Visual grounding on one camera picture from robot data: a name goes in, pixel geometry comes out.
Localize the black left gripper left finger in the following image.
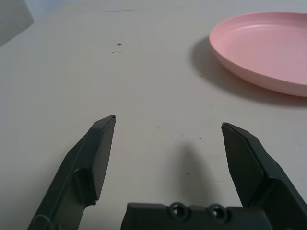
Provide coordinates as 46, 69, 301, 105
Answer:
26, 115, 116, 230

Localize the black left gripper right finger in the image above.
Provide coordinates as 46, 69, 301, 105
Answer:
221, 122, 307, 230

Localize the pink plastic plate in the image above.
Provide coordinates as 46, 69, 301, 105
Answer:
208, 11, 307, 98

